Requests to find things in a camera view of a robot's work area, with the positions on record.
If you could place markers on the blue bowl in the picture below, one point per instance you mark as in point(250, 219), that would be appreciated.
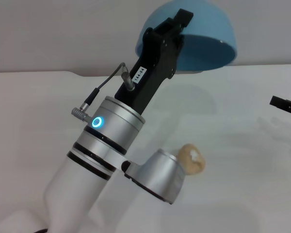
point(208, 51)

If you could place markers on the egg yolk pastry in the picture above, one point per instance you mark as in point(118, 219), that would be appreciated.
point(191, 160)

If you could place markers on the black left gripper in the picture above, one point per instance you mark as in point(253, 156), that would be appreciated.
point(157, 63)

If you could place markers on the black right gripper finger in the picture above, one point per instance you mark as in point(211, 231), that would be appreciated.
point(283, 102)

